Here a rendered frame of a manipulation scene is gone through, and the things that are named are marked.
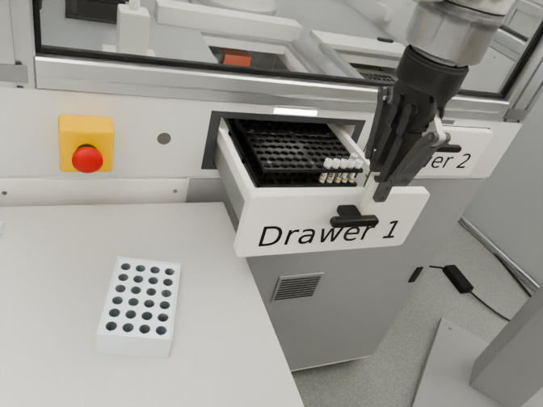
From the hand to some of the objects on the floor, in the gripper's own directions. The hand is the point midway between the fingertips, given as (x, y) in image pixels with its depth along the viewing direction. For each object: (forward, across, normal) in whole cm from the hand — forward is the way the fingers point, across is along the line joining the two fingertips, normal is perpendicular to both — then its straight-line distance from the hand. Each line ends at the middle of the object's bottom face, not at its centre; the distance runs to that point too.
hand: (372, 195), depth 63 cm
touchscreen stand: (+93, +2, -89) cm, 129 cm away
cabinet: (+93, +70, -1) cm, 116 cm away
